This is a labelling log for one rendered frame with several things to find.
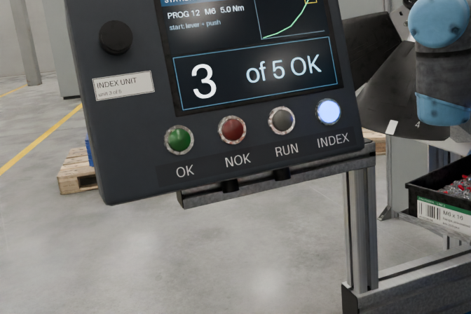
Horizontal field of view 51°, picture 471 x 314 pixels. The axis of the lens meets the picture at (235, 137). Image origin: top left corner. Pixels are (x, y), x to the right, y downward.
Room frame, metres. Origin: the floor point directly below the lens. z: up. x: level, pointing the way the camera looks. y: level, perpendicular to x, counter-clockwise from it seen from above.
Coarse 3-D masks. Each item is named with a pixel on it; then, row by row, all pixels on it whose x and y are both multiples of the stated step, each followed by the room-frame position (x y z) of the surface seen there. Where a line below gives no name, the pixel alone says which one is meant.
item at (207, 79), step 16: (176, 64) 0.44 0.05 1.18; (192, 64) 0.44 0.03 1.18; (208, 64) 0.45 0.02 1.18; (224, 64) 0.45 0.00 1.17; (176, 80) 0.44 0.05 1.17; (192, 80) 0.44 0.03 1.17; (208, 80) 0.44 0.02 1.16; (224, 80) 0.45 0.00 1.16; (192, 96) 0.44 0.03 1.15; (208, 96) 0.44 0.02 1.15; (224, 96) 0.44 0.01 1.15
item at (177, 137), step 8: (176, 128) 0.42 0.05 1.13; (184, 128) 0.42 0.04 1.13; (168, 136) 0.42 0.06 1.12; (176, 136) 0.41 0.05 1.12; (184, 136) 0.42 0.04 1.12; (192, 136) 0.42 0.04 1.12; (168, 144) 0.42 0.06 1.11; (176, 144) 0.41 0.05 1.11; (184, 144) 0.41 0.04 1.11; (192, 144) 0.42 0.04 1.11; (176, 152) 0.41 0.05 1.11; (184, 152) 0.42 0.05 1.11
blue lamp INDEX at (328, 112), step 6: (318, 102) 0.47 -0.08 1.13; (324, 102) 0.47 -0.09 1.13; (330, 102) 0.46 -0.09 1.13; (336, 102) 0.47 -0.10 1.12; (318, 108) 0.46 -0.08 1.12; (324, 108) 0.46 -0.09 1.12; (330, 108) 0.46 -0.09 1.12; (336, 108) 0.46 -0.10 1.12; (318, 114) 0.46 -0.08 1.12; (324, 114) 0.46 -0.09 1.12; (330, 114) 0.46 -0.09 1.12; (336, 114) 0.46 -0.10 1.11; (318, 120) 0.46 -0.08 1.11; (324, 120) 0.46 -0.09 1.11; (330, 120) 0.46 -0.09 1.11; (336, 120) 0.47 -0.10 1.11
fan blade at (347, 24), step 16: (368, 16) 1.29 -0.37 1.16; (384, 16) 1.25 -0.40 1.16; (352, 32) 1.33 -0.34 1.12; (368, 32) 1.29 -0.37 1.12; (384, 32) 1.25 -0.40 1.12; (352, 48) 1.32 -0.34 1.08; (368, 48) 1.29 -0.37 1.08; (384, 48) 1.25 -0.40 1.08; (352, 64) 1.32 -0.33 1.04; (368, 64) 1.29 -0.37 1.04; (368, 80) 1.28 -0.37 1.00
